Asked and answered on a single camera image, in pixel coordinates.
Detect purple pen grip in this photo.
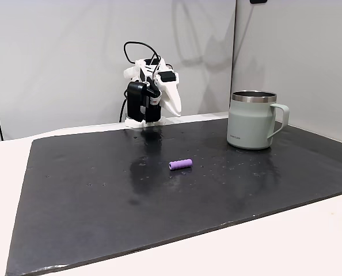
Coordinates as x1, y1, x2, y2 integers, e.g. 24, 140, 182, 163
168, 158, 193, 172

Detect sage green steel mug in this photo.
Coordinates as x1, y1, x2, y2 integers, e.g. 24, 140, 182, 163
226, 90, 290, 151

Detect black table mat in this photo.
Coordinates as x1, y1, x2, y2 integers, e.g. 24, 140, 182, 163
4, 116, 342, 276

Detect black camera box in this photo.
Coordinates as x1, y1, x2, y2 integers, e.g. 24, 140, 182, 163
126, 81, 148, 120

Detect black power cable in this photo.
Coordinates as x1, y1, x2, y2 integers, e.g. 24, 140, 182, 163
119, 91, 129, 124

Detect black camera cable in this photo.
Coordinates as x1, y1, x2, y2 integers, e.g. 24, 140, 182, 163
123, 41, 161, 66

